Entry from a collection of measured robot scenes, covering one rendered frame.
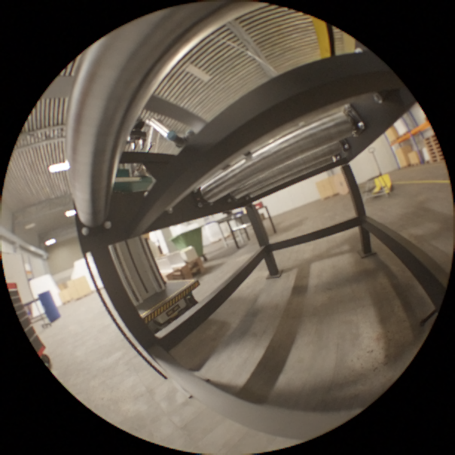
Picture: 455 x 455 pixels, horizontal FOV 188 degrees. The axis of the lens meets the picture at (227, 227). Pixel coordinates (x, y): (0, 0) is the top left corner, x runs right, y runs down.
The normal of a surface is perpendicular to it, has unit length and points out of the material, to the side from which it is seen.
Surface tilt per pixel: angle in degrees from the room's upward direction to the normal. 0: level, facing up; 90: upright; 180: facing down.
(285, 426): 0
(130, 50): 177
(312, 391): 0
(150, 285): 90
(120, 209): 90
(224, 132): 90
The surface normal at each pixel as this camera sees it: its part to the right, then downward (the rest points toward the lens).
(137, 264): 0.79, -0.31
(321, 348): -0.37, -0.93
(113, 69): 0.29, 0.95
